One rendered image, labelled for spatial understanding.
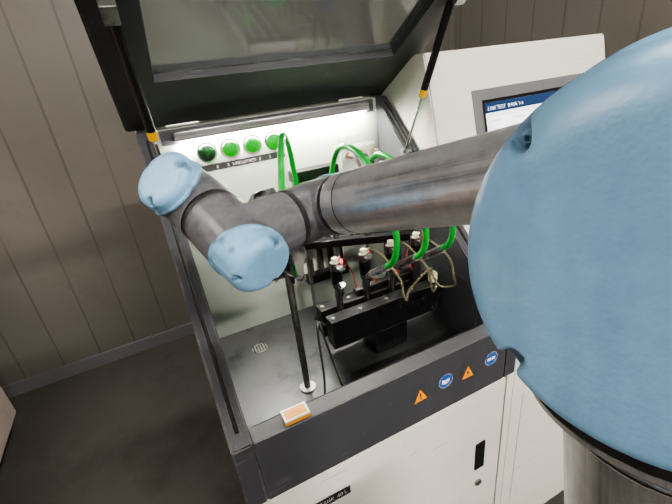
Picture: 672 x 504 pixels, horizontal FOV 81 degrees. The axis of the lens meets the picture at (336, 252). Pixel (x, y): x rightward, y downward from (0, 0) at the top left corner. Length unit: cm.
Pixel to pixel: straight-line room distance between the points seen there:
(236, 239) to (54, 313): 245
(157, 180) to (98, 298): 230
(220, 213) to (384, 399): 57
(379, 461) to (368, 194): 72
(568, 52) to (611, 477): 137
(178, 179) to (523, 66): 108
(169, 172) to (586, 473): 44
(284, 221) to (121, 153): 212
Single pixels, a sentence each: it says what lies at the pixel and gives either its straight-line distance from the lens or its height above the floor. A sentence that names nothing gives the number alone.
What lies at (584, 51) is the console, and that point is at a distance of 156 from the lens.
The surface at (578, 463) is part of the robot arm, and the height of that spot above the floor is 137.
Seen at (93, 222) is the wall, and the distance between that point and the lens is 261.
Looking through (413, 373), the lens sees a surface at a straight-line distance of 88.
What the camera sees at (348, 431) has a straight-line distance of 88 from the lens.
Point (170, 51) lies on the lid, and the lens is 89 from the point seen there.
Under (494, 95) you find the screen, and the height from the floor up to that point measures 143.
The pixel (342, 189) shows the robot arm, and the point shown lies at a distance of 43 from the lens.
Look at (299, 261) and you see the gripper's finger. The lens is 71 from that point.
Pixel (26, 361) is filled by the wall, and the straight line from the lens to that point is 299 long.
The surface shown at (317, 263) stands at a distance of 126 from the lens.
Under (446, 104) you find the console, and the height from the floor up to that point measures 142.
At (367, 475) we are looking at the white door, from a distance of 101.
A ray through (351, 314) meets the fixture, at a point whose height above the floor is 98.
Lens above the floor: 154
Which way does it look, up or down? 25 degrees down
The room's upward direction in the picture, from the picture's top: 7 degrees counter-clockwise
